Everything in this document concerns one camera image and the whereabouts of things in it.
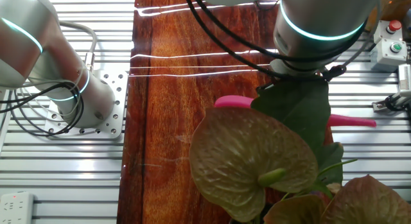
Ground silver ribbed depth camera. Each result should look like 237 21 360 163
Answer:
398 63 411 92

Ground glossy wood grain board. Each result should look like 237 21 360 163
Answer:
116 0 335 224

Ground aluminium camera mount bar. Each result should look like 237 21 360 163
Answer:
371 90 411 113

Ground white power strip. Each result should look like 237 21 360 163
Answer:
0 191 35 224

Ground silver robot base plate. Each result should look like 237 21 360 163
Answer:
43 69 129 141

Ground blurred black wrist cable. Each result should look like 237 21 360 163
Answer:
182 0 369 83

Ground thick grey base cable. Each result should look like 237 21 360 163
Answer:
56 20 99 71

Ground black arm base cables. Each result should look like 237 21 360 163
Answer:
0 79 86 137

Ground grey box with red button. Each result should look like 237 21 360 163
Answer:
372 19 404 44

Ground potted green leafy plant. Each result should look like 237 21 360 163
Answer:
188 78 411 224

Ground pink plastic watering can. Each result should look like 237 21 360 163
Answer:
214 94 378 128

